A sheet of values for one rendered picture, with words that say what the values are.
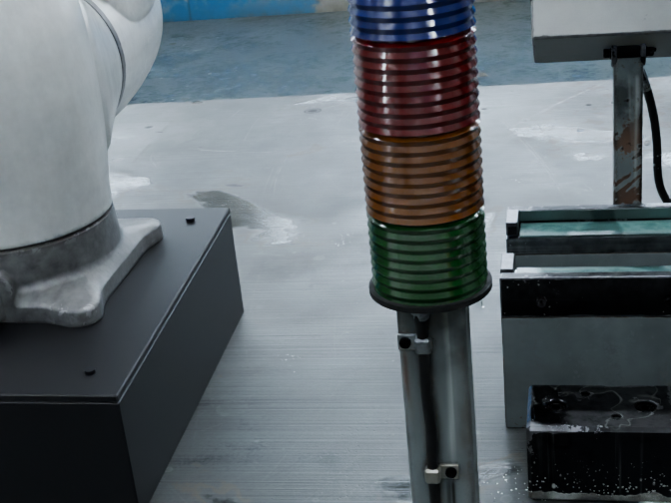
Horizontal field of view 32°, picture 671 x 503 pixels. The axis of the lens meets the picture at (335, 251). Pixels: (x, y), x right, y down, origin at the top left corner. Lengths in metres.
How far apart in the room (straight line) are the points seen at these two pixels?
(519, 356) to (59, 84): 0.40
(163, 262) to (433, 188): 0.47
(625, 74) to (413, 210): 0.56
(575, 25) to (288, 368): 0.39
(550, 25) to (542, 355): 0.32
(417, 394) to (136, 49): 0.54
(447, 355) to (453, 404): 0.03
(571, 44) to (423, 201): 0.54
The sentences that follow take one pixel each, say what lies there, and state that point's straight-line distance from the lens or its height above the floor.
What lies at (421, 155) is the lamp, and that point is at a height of 1.11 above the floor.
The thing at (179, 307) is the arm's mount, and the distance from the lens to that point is 0.94.
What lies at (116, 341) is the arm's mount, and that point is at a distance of 0.88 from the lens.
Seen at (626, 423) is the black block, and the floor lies 0.86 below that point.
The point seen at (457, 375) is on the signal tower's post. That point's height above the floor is 0.98.
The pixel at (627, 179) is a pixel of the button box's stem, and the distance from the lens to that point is 1.12.
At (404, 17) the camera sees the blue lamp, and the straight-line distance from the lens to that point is 0.53.
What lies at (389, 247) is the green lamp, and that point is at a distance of 0.57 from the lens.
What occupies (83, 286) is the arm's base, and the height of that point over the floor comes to 0.93.
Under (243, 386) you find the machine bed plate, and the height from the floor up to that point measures 0.80.
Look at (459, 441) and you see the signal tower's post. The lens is 0.64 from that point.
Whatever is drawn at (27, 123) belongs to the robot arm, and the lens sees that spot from 0.89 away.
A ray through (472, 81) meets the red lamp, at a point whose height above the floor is 1.14.
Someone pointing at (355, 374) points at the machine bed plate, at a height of 0.80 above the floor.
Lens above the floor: 1.29
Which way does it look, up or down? 23 degrees down
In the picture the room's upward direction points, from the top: 6 degrees counter-clockwise
